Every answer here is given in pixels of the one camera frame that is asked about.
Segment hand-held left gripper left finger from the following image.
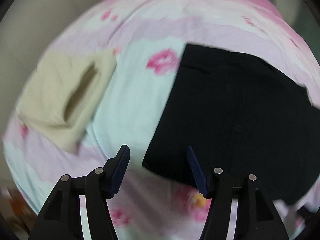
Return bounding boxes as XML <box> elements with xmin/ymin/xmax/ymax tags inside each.
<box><xmin>27</xmin><ymin>144</ymin><xmax>131</xmax><ymax>240</ymax></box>

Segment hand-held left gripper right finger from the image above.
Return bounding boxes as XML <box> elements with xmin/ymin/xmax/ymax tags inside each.
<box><xmin>187</xmin><ymin>145</ymin><xmax>290</xmax><ymax>240</ymax></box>

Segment black pants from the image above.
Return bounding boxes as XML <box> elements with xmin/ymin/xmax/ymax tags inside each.
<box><xmin>142</xmin><ymin>43</ymin><xmax>320</xmax><ymax>205</ymax></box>

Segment pink floral blanket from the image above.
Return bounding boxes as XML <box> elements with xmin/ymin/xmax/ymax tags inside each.
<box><xmin>2</xmin><ymin>0</ymin><xmax>320</xmax><ymax>240</ymax></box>

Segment beige folded cloth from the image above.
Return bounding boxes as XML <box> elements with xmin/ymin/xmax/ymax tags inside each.
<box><xmin>15</xmin><ymin>49</ymin><xmax>118</xmax><ymax>153</ymax></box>

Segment orange brown object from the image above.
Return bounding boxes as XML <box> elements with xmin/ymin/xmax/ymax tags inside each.
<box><xmin>1</xmin><ymin>189</ymin><xmax>38</xmax><ymax>230</ymax></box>

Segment grey green curtain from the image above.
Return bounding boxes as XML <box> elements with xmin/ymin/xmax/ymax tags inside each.
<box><xmin>274</xmin><ymin>0</ymin><xmax>312</xmax><ymax>39</ymax></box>

